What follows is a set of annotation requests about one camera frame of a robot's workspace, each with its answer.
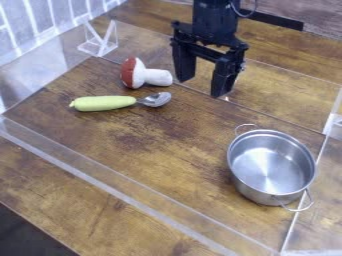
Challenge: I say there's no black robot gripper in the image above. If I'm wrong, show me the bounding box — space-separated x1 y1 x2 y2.
171 0 248 97

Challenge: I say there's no clear acrylic enclosure wall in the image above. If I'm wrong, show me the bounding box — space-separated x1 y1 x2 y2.
0 24 342 256

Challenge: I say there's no stainless steel pot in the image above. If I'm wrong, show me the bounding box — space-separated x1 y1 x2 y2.
227 124 316 212

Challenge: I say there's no clear acrylic triangle stand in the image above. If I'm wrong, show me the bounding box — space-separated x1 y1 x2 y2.
77 20 119 57

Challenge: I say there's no red white plush mushroom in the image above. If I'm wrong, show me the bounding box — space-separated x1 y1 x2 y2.
120 57 172 89

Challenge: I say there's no green handled metal spoon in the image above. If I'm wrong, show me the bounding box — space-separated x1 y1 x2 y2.
69 92 172 112

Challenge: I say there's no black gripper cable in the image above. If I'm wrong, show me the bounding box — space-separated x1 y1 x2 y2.
228 0 259 18

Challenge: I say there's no black bar on table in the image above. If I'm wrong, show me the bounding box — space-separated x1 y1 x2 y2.
240 9 304 31

